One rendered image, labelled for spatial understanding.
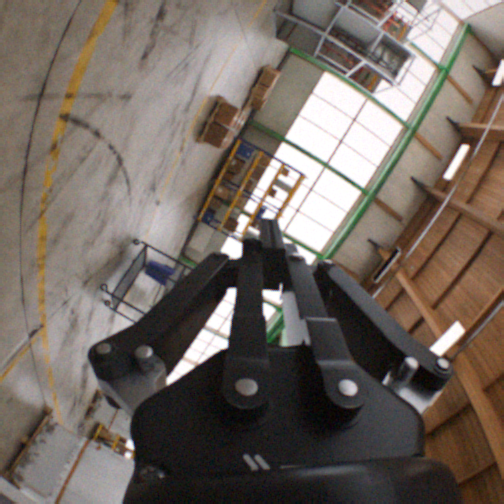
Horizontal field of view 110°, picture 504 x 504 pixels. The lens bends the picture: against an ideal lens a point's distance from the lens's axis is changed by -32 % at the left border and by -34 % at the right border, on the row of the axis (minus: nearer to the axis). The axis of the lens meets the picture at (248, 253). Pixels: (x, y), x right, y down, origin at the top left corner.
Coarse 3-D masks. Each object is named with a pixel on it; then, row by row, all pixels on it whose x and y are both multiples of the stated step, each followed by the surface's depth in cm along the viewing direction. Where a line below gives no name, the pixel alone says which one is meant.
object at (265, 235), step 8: (264, 224) 20; (264, 232) 18; (264, 240) 16; (272, 240) 17; (264, 248) 15; (272, 248) 16; (264, 256) 16; (272, 256) 16; (264, 264) 16; (264, 272) 16; (264, 280) 16; (264, 288) 17
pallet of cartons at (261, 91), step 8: (264, 72) 476; (272, 72) 475; (280, 72) 518; (264, 80) 489; (272, 80) 485; (256, 88) 506; (264, 88) 502; (272, 88) 551; (256, 96) 520; (264, 96) 519; (248, 104) 549; (256, 104) 566; (264, 104) 585
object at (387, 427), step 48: (192, 384) 7; (288, 384) 7; (384, 384) 7; (144, 432) 5; (192, 432) 5; (240, 432) 5; (288, 432) 5; (336, 432) 5; (384, 432) 5; (144, 480) 4; (192, 480) 3; (240, 480) 3; (288, 480) 2; (336, 480) 2; (384, 480) 2; (432, 480) 2
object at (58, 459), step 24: (48, 408) 221; (48, 432) 200; (72, 432) 222; (24, 456) 152; (48, 456) 174; (72, 456) 192; (96, 456) 211; (120, 456) 231; (24, 480) 128; (48, 480) 148; (72, 480) 166; (96, 480) 184; (120, 480) 201
